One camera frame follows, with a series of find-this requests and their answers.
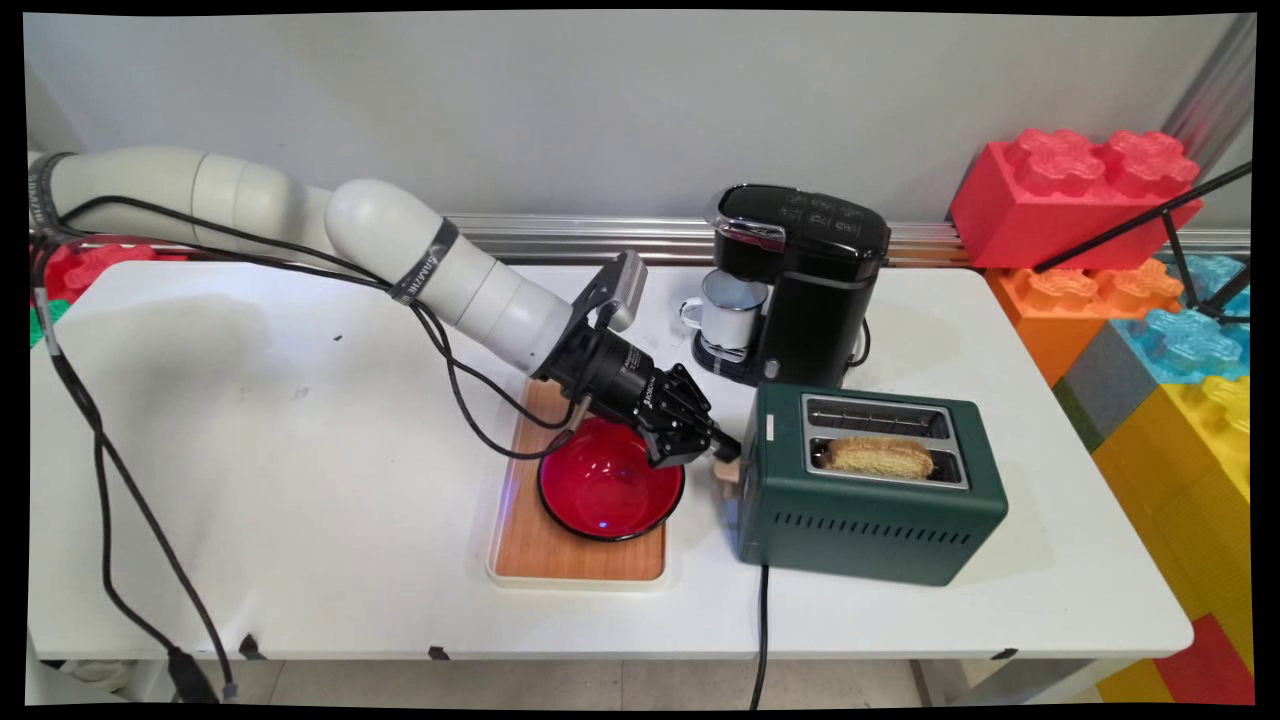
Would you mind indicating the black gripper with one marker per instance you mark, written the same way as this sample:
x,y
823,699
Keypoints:
x,y
610,375

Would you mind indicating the wooden toaster lever knob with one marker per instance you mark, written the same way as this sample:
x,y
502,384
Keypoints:
x,y
728,478

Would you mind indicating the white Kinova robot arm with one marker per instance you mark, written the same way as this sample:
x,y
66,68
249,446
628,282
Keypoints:
x,y
250,200

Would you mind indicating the red bowl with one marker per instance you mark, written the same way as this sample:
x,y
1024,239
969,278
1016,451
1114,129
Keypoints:
x,y
600,490

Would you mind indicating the white enamel mug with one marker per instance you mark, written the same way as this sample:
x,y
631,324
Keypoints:
x,y
735,315

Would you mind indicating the black coffee machine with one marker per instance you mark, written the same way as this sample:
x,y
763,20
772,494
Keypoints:
x,y
820,320

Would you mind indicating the wooden tray with white rim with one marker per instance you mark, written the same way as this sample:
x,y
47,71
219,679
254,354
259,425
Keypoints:
x,y
560,555

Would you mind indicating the toasted bread slice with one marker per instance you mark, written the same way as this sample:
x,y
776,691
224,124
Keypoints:
x,y
880,457

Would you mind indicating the dark green two-slot toaster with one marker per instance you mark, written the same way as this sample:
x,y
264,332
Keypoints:
x,y
860,530

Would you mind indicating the orange studded block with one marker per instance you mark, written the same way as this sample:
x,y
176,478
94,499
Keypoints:
x,y
1040,330

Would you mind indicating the large red studded block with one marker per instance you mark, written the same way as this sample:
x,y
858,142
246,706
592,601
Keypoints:
x,y
1040,215

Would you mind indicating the black tripod stand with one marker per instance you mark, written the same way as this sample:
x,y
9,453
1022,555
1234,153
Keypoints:
x,y
1140,225

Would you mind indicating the large yellow studded block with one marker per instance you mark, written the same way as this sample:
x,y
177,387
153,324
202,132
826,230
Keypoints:
x,y
1180,480

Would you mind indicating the light blue studded block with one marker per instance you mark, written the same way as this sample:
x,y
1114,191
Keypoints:
x,y
1190,345
1215,275

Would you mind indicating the small red studded block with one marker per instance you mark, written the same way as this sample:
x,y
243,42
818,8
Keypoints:
x,y
90,265

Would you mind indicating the aluminium corner profile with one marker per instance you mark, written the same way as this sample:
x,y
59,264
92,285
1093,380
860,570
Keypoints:
x,y
1215,90

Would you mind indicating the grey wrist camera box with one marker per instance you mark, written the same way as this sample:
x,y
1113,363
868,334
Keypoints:
x,y
625,290

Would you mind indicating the long aluminium wall rail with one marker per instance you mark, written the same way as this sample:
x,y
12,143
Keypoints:
x,y
600,235

